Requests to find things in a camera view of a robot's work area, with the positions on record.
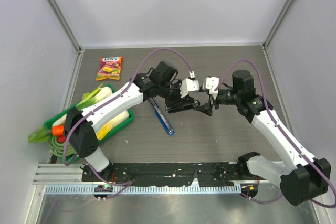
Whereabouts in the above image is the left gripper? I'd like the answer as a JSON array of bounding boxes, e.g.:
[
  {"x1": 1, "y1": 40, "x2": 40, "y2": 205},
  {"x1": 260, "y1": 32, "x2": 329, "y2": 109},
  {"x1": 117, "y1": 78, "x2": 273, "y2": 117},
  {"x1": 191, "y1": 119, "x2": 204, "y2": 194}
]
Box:
[{"x1": 159, "y1": 80, "x2": 190, "y2": 109}]

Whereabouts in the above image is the orange carrot toy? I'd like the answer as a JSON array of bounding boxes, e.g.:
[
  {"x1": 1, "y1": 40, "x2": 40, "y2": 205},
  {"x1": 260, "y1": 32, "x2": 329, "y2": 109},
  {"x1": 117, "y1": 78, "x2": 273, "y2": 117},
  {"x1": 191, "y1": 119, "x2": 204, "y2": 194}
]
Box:
[{"x1": 51, "y1": 125, "x2": 65, "y2": 136}]

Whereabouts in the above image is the white radish toy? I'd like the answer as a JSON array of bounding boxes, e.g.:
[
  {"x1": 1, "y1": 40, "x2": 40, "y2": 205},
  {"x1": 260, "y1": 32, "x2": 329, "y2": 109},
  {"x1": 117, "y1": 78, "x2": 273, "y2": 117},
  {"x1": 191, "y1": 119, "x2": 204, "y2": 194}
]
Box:
[{"x1": 52, "y1": 114, "x2": 67, "y2": 127}]

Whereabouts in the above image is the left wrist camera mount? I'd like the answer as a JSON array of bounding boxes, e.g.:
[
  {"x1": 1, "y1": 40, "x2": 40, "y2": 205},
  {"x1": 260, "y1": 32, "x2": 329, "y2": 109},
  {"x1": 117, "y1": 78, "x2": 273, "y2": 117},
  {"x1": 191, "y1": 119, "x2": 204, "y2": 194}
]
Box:
[{"x1": 180, "y1": 78, "x2": 200, "y2": 98}]

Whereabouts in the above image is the napa cabbage toy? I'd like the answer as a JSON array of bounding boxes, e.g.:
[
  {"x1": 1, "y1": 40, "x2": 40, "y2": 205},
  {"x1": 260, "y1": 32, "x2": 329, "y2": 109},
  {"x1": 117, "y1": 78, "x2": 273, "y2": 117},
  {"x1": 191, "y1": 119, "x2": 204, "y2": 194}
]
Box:
[{"x1": 96, "y1": 110, "x2": 129, "y2": 141}]

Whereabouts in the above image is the green leafy vegetable toy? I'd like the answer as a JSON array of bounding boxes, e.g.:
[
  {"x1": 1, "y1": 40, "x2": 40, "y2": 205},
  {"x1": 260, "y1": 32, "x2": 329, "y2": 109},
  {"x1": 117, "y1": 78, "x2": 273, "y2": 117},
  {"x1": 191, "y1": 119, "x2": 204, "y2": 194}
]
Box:
[{"x1": 28, "y1": 127, "x2": 52, "y2": 143}]

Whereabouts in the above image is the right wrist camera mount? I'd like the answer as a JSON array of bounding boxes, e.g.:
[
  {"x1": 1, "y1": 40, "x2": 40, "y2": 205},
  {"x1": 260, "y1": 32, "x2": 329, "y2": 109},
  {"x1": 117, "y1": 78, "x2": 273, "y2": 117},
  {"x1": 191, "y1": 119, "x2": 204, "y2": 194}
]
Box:
[{"x1": 202, "y1": 77, "x2": 219, "y2": 97}]

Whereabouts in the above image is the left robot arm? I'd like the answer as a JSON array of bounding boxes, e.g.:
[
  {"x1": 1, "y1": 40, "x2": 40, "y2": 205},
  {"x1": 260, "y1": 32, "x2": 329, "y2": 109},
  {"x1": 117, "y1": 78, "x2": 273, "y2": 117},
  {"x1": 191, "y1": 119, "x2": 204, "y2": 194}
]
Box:
[{"x1": 64, "y1": 61, "x2": 200, "y2": 182}]

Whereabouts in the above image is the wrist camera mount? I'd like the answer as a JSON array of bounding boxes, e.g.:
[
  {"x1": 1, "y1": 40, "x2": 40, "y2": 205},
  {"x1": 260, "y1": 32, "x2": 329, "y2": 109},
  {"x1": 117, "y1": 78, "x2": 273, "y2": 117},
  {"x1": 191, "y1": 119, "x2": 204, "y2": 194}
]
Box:
[
  {"x1": 180, "y1": 78, "x2": 200, "y2": 98},
  {"x1": 202, "y1": 77, "x2": 219, "y2": 97}
]

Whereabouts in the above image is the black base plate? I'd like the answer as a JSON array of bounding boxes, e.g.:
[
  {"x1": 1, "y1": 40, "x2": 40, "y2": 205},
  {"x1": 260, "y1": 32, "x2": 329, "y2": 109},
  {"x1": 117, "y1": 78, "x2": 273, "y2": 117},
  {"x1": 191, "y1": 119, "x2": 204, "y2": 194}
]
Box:
[{"x1": 80, "y1": 162, "x2": 263, "y2": 187}]

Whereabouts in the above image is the candy snack bag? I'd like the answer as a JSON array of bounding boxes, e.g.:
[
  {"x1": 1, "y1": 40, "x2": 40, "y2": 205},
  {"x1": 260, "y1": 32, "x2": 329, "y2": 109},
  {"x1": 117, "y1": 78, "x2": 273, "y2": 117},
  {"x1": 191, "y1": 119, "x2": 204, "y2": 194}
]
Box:
[{"x1": 96, "y1": 57, "x2": 123, "y2": 81}]

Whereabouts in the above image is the blue stapler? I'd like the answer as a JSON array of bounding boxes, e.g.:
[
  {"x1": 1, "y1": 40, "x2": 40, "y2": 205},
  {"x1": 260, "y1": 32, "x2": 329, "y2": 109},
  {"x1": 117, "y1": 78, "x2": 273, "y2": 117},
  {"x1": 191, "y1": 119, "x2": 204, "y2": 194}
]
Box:
[{"x1": 148, "y1": 98, "x2": 175, "y2": 136}]

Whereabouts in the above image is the red chili toy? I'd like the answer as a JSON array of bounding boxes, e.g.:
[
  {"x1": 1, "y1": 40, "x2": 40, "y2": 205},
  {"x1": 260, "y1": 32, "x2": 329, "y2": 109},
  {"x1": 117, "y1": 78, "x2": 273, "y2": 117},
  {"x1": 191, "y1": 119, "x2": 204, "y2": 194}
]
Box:
[{"x1": 57, "y1": 135, "x2": 66, "y2": 144}]

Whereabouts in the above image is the green plastic tray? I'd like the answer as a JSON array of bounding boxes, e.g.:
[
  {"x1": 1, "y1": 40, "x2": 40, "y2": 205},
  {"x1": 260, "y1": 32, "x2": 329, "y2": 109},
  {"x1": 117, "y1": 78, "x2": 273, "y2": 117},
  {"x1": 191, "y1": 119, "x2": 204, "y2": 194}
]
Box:
[{"x1": 44, "y1": 84, "x2": 134, "y2": 161}]

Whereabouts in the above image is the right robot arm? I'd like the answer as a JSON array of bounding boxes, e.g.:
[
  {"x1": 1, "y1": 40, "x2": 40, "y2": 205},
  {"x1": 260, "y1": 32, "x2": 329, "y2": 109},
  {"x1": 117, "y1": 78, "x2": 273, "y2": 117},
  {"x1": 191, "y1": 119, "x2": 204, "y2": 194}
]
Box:
[{"x1": 190, "y1": 70, "x2": 331, "y2": 206}]

